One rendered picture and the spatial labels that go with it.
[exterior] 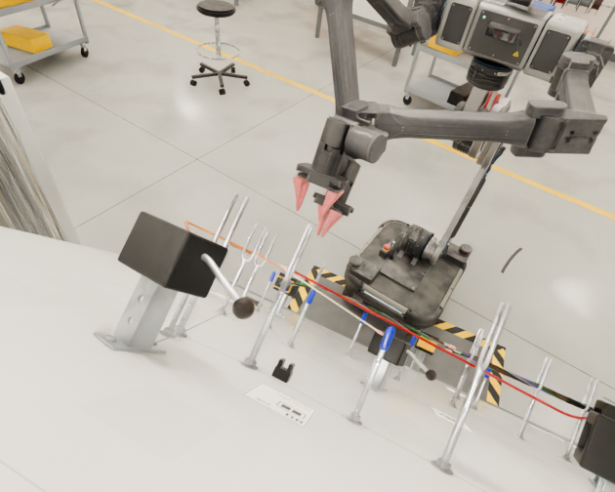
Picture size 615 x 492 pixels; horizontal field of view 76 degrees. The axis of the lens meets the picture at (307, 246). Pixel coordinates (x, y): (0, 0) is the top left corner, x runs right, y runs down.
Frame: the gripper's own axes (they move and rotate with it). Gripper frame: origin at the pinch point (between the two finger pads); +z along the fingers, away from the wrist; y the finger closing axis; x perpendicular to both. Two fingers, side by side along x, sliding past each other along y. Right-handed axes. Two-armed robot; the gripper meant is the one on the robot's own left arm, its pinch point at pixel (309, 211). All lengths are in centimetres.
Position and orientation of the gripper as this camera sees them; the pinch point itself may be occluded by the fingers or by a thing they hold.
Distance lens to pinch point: 85.8
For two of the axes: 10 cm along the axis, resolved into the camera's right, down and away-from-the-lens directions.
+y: 8.9, 4.0, -2.1
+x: 3.2, -2.4, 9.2
